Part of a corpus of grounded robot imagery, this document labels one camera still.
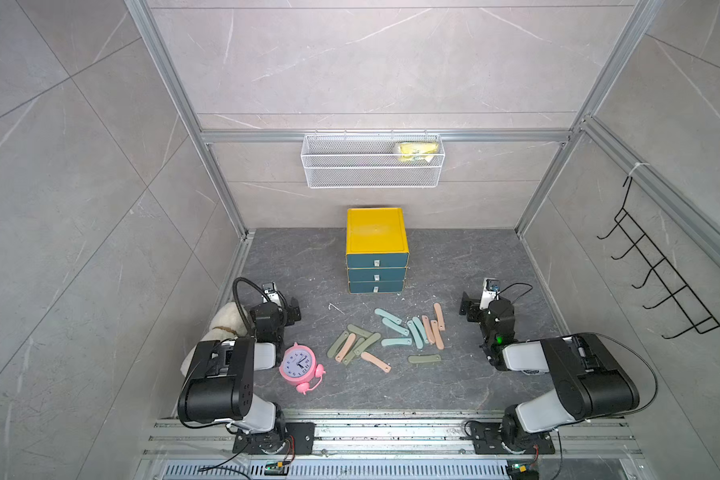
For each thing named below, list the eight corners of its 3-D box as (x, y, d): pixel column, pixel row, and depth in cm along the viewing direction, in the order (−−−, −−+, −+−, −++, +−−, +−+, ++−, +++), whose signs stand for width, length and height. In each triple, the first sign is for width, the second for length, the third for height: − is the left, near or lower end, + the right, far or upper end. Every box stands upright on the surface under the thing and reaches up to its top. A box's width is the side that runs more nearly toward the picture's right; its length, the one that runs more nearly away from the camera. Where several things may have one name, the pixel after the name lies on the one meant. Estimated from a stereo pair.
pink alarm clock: (273, 370, 87) (270, 366, 84) (299, 342, 92) (297, 338, 89) (306, 398, 82) (303, 394, 79) (330, 367, 87) (329, 363, 84)
